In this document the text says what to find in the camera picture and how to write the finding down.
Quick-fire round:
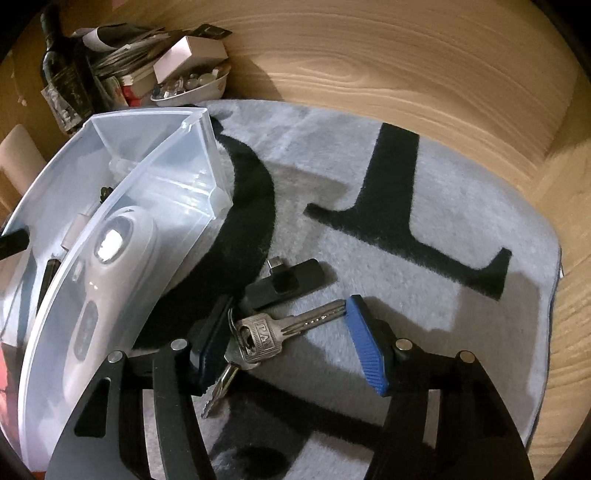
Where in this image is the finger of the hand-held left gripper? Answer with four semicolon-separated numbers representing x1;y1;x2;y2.
0;230;31;260

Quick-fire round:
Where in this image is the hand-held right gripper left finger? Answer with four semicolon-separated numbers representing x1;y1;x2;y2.
46;295;236;480

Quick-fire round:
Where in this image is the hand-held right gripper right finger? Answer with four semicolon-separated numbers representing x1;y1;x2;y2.
344;294;536;480

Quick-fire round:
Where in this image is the silver key bunch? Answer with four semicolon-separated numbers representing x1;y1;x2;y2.
201;298;347;418

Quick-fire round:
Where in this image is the white plug adapter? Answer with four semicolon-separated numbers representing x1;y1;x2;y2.
62;212;90;252

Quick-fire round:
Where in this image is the black plug-in adapter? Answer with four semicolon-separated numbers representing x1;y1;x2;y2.
242;257;326;312

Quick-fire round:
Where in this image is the white remote control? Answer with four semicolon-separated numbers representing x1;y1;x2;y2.
60;205;160;402

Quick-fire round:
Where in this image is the clear plastic storage bin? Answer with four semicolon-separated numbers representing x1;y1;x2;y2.
0;105;234;472

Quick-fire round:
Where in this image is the grey mat with black letters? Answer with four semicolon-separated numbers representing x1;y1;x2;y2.
131;99;561;480

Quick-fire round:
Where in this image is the dark wine bottle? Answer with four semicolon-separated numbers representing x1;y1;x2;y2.
39;4;95;134

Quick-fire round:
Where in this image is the red and white box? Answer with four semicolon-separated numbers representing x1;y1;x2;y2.
117;76;155;109

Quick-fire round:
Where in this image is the stack of books and papers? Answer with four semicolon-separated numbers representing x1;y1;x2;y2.
69;25;171;51

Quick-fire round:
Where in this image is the white bowl of pebbles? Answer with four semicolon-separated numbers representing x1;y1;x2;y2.
150;65;232;108

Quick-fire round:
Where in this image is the small white box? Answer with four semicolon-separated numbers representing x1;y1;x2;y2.
152;36;230;84

